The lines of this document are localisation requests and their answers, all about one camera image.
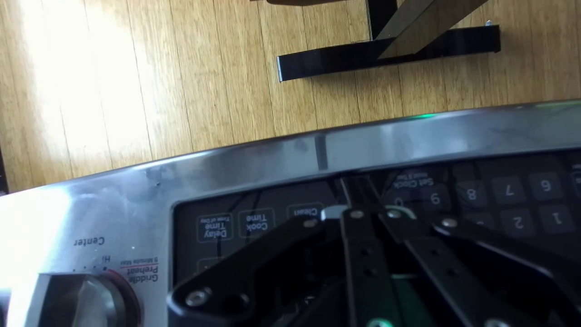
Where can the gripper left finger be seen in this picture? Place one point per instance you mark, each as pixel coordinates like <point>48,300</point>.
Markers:
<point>272,254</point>

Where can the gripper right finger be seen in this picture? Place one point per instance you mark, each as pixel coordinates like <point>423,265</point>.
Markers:
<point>454,272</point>

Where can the stainless steel stove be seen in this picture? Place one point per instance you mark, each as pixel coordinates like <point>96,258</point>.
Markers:
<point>254,163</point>

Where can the silver stove knob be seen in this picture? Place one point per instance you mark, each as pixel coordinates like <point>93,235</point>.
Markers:
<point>86,302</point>

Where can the black metal stand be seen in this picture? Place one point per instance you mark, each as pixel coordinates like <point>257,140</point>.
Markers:
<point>363,54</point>

